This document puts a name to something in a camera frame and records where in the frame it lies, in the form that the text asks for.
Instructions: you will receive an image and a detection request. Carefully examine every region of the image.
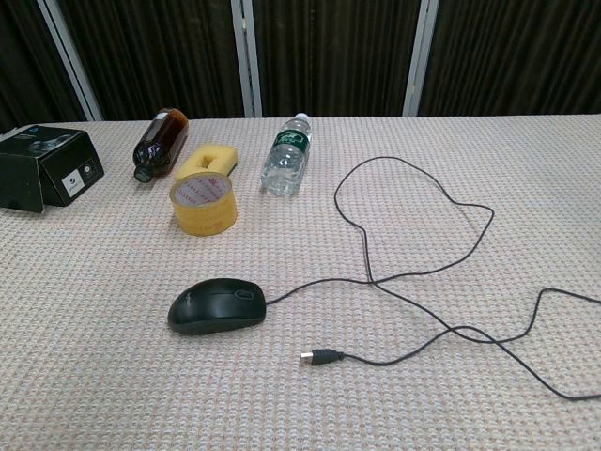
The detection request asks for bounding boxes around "grey partition frame post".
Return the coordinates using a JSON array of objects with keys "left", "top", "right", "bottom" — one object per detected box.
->
[
  {"left": 402, "top": 0, "right": 440, "bottom": 117},
  {"left": 36, "top": 0, "right": 103, "bottom": 121},
  {"left": 230, "top": 0, "right": 263, "bottom": 118}
]

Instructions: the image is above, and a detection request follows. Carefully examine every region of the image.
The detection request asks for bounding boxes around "beige woven tablecloth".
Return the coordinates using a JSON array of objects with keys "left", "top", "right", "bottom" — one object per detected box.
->
[{"left": 0, "top": 112, "right": 601, "bottom": 451}]

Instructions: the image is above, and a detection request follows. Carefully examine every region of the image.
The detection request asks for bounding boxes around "black cardboard product box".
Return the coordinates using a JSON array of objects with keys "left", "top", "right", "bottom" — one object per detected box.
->
[{"left": 0, "top": 124, "right": 105, "bottom": 213}]

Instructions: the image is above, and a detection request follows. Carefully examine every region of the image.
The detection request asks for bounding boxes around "clear water bottle green label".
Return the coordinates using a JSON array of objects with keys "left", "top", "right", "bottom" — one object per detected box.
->
[{"left": 260, "top": 112, "right": 314, "bottom": 197}]

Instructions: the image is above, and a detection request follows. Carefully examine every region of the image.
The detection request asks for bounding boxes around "black USB cable plug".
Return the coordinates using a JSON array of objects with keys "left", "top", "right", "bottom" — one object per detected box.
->
[{"left": 299, "top": 348, "right": 345, "bottom": 368}]

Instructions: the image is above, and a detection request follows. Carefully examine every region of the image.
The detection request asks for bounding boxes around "thin black mouse cable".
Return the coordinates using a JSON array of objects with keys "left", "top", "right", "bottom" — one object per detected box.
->
[{"left": 265, "top": 156, "right": 601, "bottom": 402}]

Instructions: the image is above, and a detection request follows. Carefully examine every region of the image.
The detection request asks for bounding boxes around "dark ribbed partition panel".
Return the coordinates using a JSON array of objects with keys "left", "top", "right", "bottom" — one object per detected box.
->
[
  {"left": 252, "top": 0, "right": 420, "bottom": 118},
  {"left": 419, "top": 0, "right": 601, "bottom": 117},
  {"left": 0, "top": 0, "right": 90, "bottom": 133},
  {"left": 56, "top": 0, "right": 245, "bottom": 121}
]

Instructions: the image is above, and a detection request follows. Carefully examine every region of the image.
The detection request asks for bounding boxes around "brown glass bottle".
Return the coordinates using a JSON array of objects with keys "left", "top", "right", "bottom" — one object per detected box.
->
[{"left": 132, "top": 107, "right": 190, "bottom": 184}]

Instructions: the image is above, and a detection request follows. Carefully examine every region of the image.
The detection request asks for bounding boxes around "black computer mouse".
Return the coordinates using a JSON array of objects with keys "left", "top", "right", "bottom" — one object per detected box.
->
[{"left": 167, "top": 277, "right": 269, "bottom": 336}]

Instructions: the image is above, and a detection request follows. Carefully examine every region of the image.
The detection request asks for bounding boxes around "yellow sponge with hollow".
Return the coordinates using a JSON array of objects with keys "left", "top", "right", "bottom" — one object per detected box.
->
[{"left": 175, "top": 144, "right": 239, "bottom": 182}]

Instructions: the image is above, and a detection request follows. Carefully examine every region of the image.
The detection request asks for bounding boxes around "yellow packing tape roll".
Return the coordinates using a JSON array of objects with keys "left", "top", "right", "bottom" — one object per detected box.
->
[{"left": 169, "top": 172, "right": 239, "bottom": 236}]

